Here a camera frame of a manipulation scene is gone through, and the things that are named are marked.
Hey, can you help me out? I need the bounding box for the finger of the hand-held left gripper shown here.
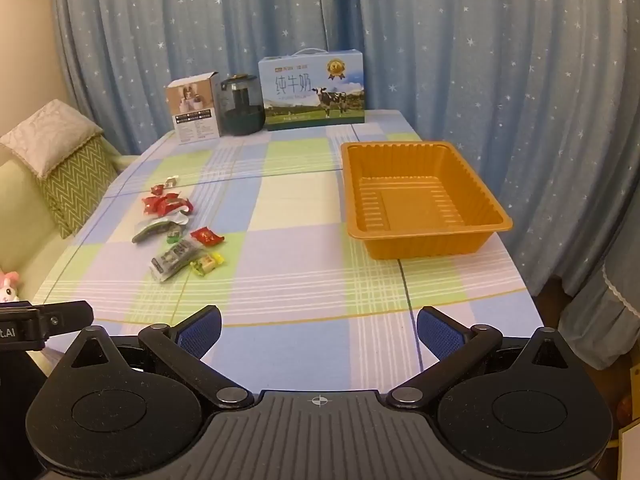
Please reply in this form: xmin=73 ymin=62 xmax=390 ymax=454
xmin=39 ymin=301 xmax=95 ymax=341

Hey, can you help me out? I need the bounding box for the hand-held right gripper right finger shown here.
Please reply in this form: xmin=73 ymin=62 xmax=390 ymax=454
xmin=387 ymin=305 xmax=576 ymax=409

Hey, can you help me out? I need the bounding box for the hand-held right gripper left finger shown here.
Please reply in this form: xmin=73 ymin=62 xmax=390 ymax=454
xmin=65 ymin=305 xmax=254 ymax=409

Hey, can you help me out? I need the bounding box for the yellow green candy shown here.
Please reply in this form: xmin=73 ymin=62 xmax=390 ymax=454
xmin=190 ymin=255 xmax=226 ymax=276

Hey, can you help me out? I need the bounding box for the green and white snack packet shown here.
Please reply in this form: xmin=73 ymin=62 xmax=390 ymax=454
xmin=131 ymin=212 xmax=191 ymax=245

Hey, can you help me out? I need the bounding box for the orange plastic tray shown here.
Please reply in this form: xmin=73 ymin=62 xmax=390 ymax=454
xmin=341 ymin=141 xmax=513 ymax=261

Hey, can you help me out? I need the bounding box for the pink plush toy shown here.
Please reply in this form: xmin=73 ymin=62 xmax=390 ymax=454
xmin=0 ymin=270 xmax=22 ymax=304

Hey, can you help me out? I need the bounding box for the light green sofa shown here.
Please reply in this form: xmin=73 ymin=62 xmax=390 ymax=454
xmin=0 ymin=154 xmax=137 ymax=311

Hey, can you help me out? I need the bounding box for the checked tablecloth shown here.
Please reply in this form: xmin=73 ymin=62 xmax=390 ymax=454
xmin=30 ymin=109 xmax=546 ymax=393

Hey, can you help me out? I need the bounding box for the green zigzag pillow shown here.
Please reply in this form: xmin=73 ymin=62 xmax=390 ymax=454
xmin=37 ymin=135 xmax=121 ymax=240

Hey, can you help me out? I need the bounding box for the blue cloth with lace trim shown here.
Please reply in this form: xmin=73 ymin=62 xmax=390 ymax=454
xmin=557 ymin=240 xmax=640 ymax=372

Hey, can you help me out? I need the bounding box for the cream pillow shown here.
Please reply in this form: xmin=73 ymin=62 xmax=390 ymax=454
xmin=0 ymin=99 xmax=104 ymax=179

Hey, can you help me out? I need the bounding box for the white product box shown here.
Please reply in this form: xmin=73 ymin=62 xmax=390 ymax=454
xmin=166 ymin=71 xmax=222 ymax=146

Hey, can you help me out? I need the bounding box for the dark green humidifier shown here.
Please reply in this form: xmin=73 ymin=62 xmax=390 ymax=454
xmin=220 ymin=73 xmax=266 ymax=137

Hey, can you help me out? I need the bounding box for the blue milk carton box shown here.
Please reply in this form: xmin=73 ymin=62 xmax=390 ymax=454
xmin=258 ymin=49 xmax=366 ymax=132

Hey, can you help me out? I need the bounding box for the blue star curtain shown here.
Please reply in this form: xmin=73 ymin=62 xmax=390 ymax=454
xmin=50 ymin=0 xmax=640 ymax=301

